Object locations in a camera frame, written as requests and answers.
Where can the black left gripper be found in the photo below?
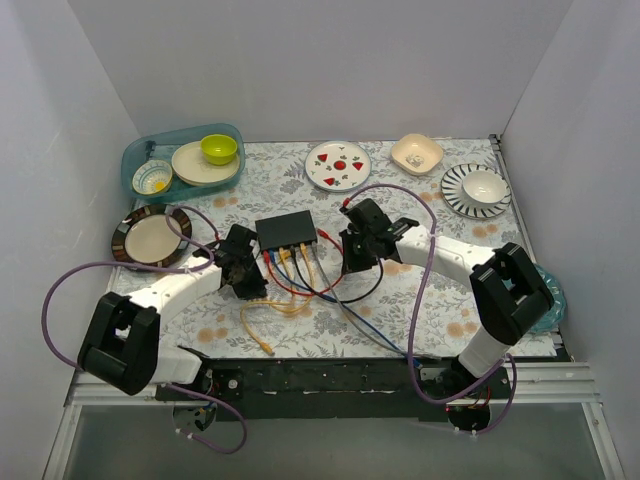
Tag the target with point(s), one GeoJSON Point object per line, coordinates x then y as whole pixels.
{"type": "Point", "coordinates": [245, 282]}

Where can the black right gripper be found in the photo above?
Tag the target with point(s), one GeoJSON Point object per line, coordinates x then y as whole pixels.
{"type": "Point", "coordinates": [354, 252]}

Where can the black network switch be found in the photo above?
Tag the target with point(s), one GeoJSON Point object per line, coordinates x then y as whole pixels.
{"type": "Point", "coordinates": [286, 231]}

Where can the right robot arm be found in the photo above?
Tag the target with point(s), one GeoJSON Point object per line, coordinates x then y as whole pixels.
{"type": "Point", "coordinates": [509, 292]}

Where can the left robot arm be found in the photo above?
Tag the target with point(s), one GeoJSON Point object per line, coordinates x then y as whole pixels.
{"type": "Point", "coordinates": [122, 344]}

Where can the floral tablecloth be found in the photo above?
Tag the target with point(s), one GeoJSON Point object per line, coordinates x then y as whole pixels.
{"type": "Point", "coordinates": [326, 314]}

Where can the strawberry pattern plate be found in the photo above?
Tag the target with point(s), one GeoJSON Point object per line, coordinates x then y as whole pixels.
{"type": "Point", "coordinates": [338, 166]}

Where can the blue striped plate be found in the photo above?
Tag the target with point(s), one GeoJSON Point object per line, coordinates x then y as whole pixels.
{"type": "Point", "coordinates": [456, 199]}

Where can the beige square bowl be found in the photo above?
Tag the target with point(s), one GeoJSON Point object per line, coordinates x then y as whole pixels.
{"type": "Point", "coordinates": [416, 154]}

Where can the dark rimmed plate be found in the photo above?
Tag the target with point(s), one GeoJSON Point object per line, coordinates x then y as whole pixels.
{"type": "Point", "coordinates": [154, 235]}

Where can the cream plate in basin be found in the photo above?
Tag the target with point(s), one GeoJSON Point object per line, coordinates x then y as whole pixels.
{"type": "Point", "coordinates": [190, 165]}

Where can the lime green bowl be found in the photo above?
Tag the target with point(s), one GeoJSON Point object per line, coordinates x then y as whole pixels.
{"type": "Point", "coordinates": [219, 149]}

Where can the white bowl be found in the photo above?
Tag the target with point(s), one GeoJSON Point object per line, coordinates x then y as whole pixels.
{"type": "Point", "coordinates": [484, 187]}

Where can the blue patterned small bowl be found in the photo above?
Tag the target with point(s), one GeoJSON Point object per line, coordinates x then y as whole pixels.
{"type": "Point", "coordinates": [153, 177]}

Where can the teal plastic basin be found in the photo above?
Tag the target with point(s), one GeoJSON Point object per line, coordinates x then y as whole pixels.
{"type": "Point", "coordinates": [161, 146]}

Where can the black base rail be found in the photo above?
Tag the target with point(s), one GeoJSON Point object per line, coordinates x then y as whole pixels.
{"type": "Point", "coordinates": [317, 388]}

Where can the aluminium frame rail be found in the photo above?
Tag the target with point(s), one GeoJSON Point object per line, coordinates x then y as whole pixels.
{"type": "Point", "coordinates": [356, 419]}

